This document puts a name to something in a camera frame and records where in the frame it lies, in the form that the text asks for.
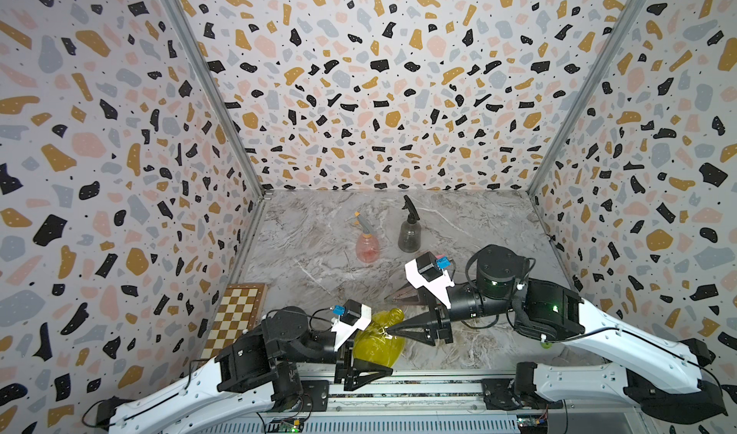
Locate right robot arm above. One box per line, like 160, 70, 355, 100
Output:
386, 245, 727, 424

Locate black spray nozzle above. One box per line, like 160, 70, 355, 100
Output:
403, 195, 420, 225

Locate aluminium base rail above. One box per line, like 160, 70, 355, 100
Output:
167, 371, 657, 433

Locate yellow spray bottle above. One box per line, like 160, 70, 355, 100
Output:
353, 308, 405, 368

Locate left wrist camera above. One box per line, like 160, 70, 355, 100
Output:
329, 300, 372, 351

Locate wooden chessboard box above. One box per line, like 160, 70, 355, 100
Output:
201, 283, 268, 359

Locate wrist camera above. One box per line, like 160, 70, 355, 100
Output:
404, 252, 455, 309
329, 300, 372, 351

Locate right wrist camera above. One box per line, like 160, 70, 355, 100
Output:
404, 252, 455, 309

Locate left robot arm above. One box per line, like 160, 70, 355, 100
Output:
83, 301, 393, 433

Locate orange grey spray nozzle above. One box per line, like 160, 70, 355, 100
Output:
354, 212, 375, 237

